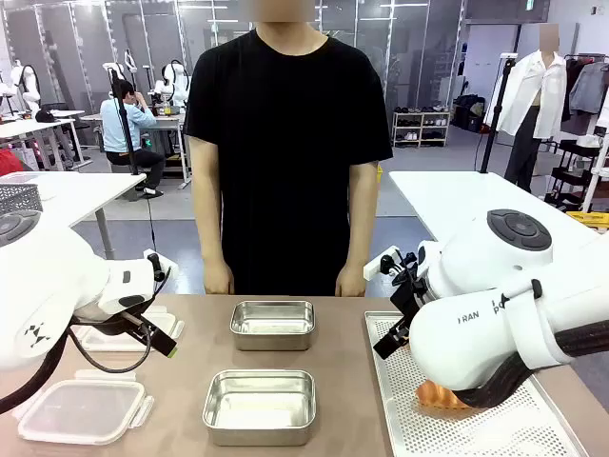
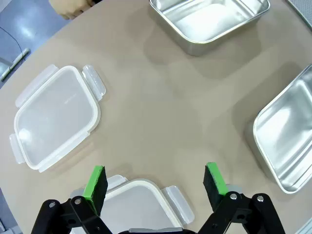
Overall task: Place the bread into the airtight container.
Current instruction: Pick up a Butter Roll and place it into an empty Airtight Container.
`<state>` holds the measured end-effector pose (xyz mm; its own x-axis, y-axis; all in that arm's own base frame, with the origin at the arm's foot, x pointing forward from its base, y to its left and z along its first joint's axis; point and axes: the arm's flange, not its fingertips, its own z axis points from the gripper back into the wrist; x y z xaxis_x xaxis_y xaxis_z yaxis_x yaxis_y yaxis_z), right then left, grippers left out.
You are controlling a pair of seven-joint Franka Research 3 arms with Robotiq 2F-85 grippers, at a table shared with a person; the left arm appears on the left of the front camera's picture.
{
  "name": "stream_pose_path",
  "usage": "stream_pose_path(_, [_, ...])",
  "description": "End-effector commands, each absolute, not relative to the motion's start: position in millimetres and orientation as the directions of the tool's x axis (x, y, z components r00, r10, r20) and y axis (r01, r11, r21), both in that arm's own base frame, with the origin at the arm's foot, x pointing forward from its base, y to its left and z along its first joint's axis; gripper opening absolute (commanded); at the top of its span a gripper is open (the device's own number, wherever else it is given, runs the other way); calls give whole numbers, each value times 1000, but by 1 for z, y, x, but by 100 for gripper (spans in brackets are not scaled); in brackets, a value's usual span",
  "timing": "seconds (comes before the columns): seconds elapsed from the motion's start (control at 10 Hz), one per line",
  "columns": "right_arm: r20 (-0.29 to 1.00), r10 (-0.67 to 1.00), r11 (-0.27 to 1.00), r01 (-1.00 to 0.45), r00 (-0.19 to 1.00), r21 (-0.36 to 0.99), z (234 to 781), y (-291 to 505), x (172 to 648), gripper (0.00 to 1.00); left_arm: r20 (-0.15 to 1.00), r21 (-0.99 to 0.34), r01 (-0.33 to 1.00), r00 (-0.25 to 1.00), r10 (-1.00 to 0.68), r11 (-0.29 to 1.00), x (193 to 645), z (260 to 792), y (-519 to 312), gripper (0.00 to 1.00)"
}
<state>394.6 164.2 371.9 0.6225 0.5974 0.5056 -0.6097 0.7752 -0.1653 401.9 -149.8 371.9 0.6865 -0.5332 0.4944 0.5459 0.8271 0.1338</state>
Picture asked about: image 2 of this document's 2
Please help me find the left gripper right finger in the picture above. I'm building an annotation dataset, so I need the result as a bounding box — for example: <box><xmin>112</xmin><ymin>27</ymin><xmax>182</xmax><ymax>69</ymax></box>
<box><xmin>197</xmin><ymin>162</ymin><xmax>286</xmax><ymax>234</ymax></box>

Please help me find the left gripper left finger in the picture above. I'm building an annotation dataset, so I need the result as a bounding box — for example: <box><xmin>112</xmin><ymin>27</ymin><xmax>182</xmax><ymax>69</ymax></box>
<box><xmin>30</xmin><ymin>165</ymin><xmax>113</xmax><ymax>234</ymax></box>

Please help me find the clear plastic latch lid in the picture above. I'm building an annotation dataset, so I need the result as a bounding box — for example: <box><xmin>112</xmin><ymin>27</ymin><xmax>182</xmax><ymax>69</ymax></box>
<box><xmin>9</xmin><ymin>64</ymin><xmax>107</xmax><ymax>173</ymax></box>
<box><xmin>69</xmin><ymin>175</ymin><xmax>195</xmax><ymax>234</ymax></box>

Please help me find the rectangular stainless steel container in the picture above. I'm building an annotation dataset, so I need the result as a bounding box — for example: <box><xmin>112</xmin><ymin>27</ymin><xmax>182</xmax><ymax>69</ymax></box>
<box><xmin>246</xmin><ymin>63</ymin><xmax>312</xmax><ymax>195</ymax></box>
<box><xmin>148</xmin><ymin>0</ymin><xmax>271</xmax><ymax>57</ymax></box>

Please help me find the person's right hand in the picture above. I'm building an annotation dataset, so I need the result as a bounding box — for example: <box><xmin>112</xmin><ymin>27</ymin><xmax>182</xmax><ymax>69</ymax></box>
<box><xmin>48</xmin><ymin>0</ymin><xmax>95</xmax><ymax>20</ymax></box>

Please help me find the perforated metal baking tray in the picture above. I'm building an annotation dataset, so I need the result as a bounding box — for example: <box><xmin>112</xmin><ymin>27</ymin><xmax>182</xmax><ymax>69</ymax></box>
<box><xmin>286</xmin><ymin>0</ymin><xmax>312</xmax><ymax>25</ymax></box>

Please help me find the white floor cable strip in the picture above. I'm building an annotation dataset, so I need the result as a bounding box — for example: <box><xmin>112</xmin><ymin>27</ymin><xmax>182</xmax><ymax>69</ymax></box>
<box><xmin>1</xmin><ymin>48</ymin><xmax>31</xmax><ymax>81</ymax></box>

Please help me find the thin black floor cable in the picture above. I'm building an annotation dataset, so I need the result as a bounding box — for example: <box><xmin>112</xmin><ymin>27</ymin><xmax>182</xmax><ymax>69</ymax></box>
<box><xmin>0</xmin><ymin>26</ymin><xmax>24</xmax><ymax>53</ymax></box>

